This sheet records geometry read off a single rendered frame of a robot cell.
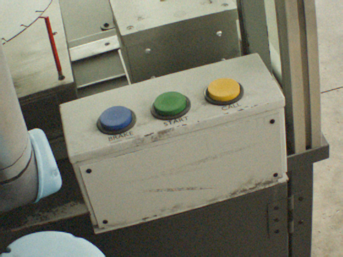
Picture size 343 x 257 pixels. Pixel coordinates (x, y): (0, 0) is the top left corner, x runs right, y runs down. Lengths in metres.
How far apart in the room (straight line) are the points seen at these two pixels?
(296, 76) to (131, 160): 0.25
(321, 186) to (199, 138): 1.17
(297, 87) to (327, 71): 1.49
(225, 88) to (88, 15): 0.59
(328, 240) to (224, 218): 0.82
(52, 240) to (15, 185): 0.08
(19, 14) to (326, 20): 1.79
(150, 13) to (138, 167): 0.29
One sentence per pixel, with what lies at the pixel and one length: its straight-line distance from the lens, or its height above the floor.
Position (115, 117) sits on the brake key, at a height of 0.91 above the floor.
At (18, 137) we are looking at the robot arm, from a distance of 0.70.
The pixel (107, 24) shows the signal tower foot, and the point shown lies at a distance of 1.40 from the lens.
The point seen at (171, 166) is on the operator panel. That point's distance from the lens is 0.94.
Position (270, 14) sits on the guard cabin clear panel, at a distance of 1.07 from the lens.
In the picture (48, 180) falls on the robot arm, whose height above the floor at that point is 0.97.
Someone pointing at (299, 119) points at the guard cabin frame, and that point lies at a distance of 1.03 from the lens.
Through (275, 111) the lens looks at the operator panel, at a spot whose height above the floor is 0.88.
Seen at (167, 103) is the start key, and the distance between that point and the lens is 0.92.
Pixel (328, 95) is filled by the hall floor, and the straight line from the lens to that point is 2.37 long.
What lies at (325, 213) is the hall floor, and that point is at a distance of 1.99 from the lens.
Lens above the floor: 1.47
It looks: 40 degrees down
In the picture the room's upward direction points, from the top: 10 degrees counter-clockwise
